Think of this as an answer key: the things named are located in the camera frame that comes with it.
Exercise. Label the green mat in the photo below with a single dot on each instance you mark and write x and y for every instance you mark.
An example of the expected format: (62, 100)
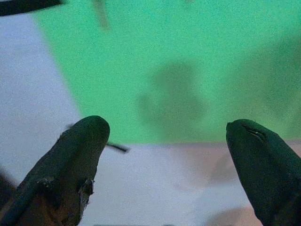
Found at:
(145, 51)

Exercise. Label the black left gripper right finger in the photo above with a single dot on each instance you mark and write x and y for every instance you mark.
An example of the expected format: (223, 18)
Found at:
(265, 169)

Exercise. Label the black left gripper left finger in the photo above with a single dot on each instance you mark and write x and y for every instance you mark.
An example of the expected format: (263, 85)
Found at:
(68, 160)

